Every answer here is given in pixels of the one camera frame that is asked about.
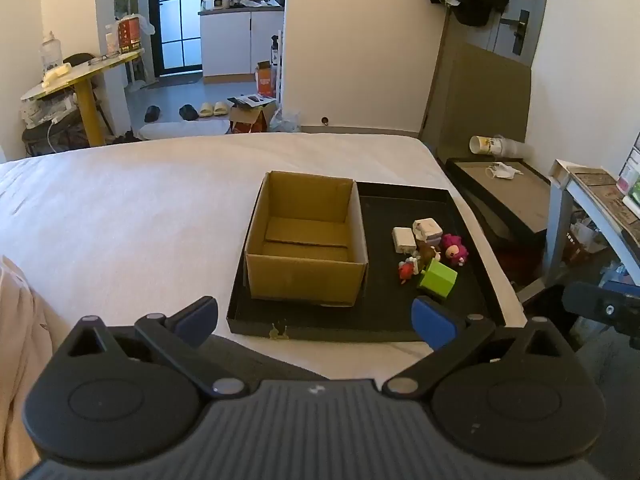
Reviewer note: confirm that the black slipper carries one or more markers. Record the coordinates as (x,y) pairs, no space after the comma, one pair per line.
(152,114)
(189,112)

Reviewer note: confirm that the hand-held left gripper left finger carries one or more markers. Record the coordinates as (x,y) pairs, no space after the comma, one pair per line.
(196,318)

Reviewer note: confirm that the black low side table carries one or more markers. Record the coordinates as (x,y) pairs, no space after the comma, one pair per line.
(515,205)

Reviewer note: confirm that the red box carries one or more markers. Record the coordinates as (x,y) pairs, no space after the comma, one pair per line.
(128,35)

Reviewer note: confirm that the green cube toy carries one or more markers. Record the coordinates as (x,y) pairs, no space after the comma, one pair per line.
(437,280)

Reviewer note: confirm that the black shallow tray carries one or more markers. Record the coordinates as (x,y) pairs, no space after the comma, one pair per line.
(380,310)

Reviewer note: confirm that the white grey cube toy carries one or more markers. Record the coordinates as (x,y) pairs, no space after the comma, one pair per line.
(427,230)

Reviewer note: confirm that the orange carton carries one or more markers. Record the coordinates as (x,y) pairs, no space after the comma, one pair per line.
(265,80)

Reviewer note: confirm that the white face mask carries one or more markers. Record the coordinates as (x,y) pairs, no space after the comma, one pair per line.
(502,171)

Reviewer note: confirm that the round yellow table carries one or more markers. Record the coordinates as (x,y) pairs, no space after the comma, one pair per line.
(89,110)

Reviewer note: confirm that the clear plastic bag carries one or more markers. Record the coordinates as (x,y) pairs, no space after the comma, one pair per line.
(285,122)

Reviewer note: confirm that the beige slipper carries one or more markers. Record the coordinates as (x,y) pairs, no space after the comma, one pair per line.
(222,108)
(206,110)

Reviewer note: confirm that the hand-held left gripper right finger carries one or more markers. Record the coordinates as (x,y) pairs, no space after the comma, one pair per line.
(434,323)

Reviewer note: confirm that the clear water bottle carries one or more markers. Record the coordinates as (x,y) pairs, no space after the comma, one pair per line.
(50,52)

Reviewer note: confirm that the large cardboard sheet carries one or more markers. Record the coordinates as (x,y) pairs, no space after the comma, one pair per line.
(480,100)

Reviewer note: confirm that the stack of paper cups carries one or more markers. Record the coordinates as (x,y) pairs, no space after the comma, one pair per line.
(500,146)

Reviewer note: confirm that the beige trousers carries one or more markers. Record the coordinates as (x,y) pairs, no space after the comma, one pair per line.
(20,340)

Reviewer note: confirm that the white kitchen cabinet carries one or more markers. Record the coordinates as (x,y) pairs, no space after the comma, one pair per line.
(235,42)

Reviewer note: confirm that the black framed glass door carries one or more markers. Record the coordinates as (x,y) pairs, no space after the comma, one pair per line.
(175,20)

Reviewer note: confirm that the pink toy figure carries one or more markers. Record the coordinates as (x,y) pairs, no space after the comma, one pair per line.
(455,250)

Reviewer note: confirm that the cardboard box with papers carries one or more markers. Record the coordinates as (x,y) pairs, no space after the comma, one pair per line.
(252,112)

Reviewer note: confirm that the brown toy figure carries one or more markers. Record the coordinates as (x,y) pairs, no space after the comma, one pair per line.
(429,254)

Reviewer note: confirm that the grey side table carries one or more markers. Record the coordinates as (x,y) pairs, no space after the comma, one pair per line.
(590,190)

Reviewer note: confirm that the white charger block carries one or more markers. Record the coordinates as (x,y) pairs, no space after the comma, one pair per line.
(404,240)

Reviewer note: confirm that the small olive figurine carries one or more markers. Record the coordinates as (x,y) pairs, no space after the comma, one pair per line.
(277,332)

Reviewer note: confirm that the small red toy figure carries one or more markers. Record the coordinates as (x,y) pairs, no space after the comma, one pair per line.
(407,270)

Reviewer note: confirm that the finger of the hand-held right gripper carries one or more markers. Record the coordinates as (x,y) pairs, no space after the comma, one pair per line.
(600,306)

